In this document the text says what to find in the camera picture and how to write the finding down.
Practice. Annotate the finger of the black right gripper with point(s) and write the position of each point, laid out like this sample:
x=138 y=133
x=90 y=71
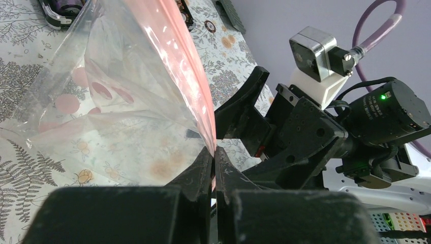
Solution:
x=238 y=118

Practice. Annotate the floral table mat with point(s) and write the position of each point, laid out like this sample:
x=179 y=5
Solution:
x=227 y=62

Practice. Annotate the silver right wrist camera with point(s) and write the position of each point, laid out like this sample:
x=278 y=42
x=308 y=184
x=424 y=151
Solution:
x=318 y=55

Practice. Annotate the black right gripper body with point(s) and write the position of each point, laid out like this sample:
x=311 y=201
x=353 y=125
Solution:
x=368 y=135

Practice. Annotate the grey building baseplate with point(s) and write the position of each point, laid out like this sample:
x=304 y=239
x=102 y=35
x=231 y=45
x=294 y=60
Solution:
x=232 y=15

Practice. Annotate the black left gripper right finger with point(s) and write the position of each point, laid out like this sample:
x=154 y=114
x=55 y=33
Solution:
x=249 y=214

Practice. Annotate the clear zip top bag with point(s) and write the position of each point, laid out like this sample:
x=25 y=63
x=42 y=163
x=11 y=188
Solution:
x=125 y=96

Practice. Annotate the black poker chip case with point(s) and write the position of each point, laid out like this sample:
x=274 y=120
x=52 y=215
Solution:
x=60 y=14

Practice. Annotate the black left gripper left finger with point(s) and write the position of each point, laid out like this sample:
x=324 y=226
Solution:
x=175 y=213

